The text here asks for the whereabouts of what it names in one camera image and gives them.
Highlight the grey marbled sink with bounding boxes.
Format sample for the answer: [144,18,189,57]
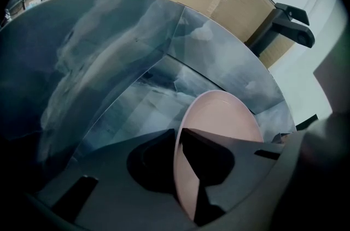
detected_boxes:
[0,0,298,179]

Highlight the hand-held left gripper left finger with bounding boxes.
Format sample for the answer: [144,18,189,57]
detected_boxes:
[38,128,194,231]

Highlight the black faucet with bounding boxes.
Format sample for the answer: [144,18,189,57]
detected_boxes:
[247,2,316,58]

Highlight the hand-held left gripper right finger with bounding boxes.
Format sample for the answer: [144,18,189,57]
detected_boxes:
[182,127,285,227]

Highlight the large pink plate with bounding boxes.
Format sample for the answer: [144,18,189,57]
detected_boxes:
[173,90,265,227]

